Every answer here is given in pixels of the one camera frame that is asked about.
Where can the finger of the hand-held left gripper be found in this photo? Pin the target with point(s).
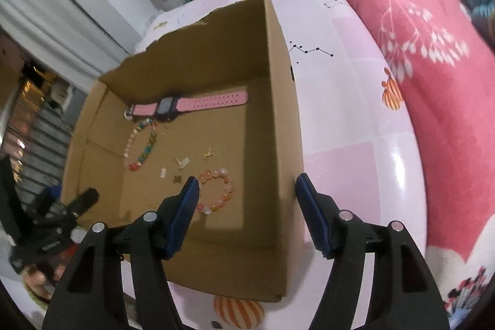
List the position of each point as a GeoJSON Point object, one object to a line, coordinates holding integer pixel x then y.
{"type": "Point", "coordinates": [83, 202]}
{"type": "Point", "coordinates": [50, 198]}

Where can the gold butterfly earring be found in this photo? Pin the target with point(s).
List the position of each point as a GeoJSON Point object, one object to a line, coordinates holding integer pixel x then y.
{"type": "Point", "coordinates": [208, 154]}
{"type": "Point", "coordinates": [177, 178]}

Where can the white curtain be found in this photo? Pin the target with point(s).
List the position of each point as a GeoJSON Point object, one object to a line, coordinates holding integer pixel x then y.
{"type": "Point", "coordinates": [58, 13]}

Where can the pink printed blanket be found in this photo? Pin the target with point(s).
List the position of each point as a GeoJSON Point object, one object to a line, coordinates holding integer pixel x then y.
{"type": "Point", "coordinates": [425, 102]}

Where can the metal roller gate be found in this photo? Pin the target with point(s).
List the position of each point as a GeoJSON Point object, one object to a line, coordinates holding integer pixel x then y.
{"type": "Point", "coordinates": [42, 144]}

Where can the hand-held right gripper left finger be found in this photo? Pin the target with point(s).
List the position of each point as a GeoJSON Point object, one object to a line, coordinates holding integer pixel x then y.
{"type": "Point", "coordinates": [183, 218]}

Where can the brown cardboard box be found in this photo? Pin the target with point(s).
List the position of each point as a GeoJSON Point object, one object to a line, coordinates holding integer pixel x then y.
{"type": "Point", "coordinates": [247, 167]}

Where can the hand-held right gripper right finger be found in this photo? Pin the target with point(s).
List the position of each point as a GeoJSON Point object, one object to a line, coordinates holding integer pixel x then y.
{"type": "Point", "coordinates": [315, 218]}

